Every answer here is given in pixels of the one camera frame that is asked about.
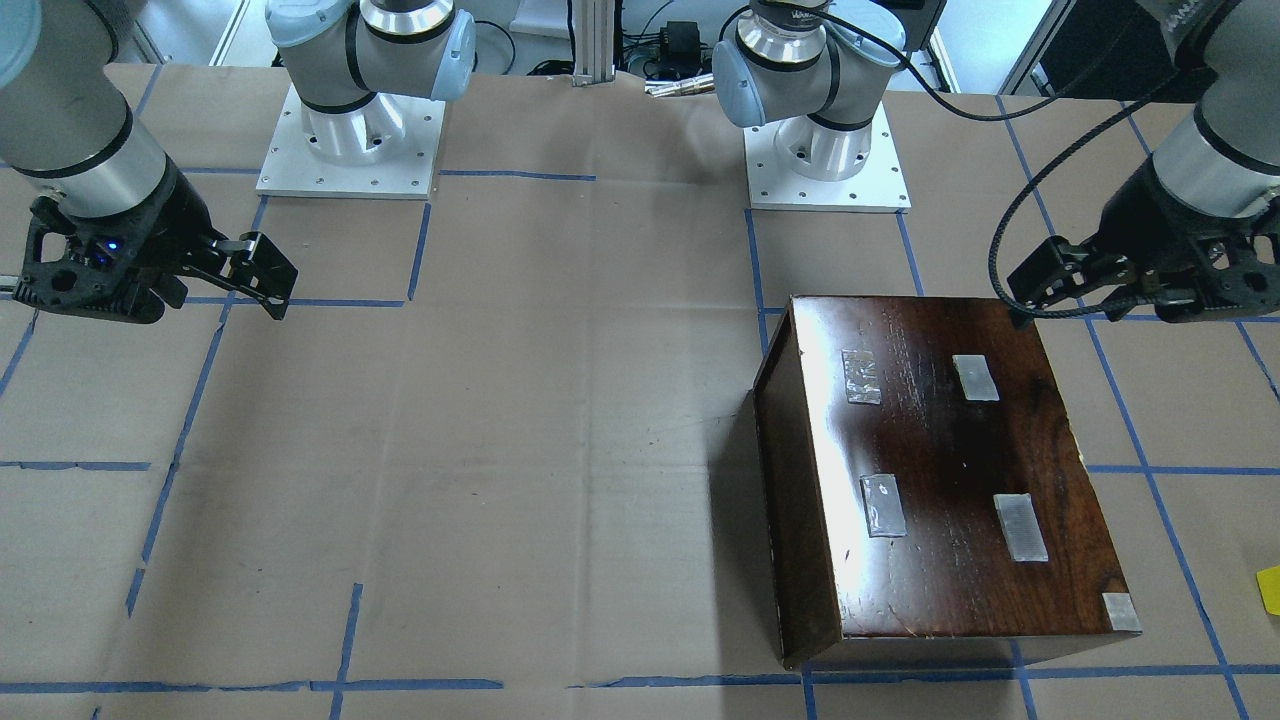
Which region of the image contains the yellow block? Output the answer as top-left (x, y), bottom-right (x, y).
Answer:
top-left (1254, 565), bottom-right (1280, 618)

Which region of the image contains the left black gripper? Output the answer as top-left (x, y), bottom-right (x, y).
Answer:
top-left (1007, 161), bottom-right (1279, 323)

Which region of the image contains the black power adapter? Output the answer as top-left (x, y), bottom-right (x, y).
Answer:
top-left (658, 20), bottom-right (701, 64)

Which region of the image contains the dark wooden drawer cabinet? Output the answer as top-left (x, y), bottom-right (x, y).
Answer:
top-left (753, 295), bottom-right (1143, 669)

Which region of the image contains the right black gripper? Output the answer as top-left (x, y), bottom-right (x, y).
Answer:
top-left (12, 165), bottom-right (298, 324)

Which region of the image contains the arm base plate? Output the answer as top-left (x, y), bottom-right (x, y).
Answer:
top-left (256, 88), bottom-right (448, 201)
top-left (742, 105), bottom-right (913, 213)

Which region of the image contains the aluminium frame post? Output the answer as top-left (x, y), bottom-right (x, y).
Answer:
top-left (567, 0), bottom-right (621, 87)

